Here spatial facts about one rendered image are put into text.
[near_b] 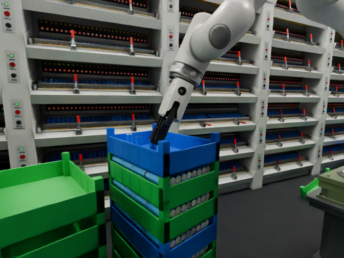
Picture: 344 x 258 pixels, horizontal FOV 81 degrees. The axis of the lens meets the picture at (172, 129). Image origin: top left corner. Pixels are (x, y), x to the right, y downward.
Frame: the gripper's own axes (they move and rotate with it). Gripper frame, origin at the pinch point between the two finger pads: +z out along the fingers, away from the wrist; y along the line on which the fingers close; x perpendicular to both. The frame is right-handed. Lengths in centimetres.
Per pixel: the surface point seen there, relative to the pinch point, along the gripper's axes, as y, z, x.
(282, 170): 83, -4, -117
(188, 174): -4.3, 5.4, -10.2
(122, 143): 6.9, 6.8, 7.3
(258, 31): 78, -82, -47
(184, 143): 12.1, 0.1, -11.2
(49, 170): 15.9, 25.3, 24.1
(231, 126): 71, -17, -55
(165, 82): 59, -21, -2
